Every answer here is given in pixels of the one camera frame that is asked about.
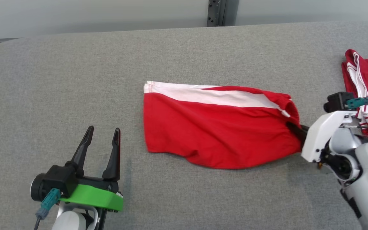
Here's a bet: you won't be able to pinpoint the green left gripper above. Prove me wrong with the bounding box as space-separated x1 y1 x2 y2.
59 126 124 212

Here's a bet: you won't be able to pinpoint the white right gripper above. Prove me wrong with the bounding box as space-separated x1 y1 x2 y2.
286 110 358 163

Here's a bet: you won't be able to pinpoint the red shorts with broad band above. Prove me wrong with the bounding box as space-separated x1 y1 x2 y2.
143 80 303 170

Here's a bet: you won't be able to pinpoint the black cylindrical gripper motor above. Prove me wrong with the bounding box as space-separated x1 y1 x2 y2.
30 173 47 202

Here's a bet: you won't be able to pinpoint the grey fabric sofa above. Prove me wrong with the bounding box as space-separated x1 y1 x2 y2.
0 22 368 230

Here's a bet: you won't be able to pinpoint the teal left camera connector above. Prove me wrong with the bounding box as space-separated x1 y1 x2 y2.
35 188 61 220

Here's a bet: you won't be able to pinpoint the teal camera connector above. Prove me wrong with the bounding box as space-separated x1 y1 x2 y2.
35 188 61 220
346 96 368 110

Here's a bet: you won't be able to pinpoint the teal right camera connector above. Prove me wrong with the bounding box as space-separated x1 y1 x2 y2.
346 96 368 110

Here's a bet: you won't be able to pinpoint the grey metal post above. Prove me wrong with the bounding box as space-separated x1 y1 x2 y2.
219 0 239 27

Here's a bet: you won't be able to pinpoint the dark metal post bracket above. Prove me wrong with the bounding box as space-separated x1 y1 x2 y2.
207 0 220 27

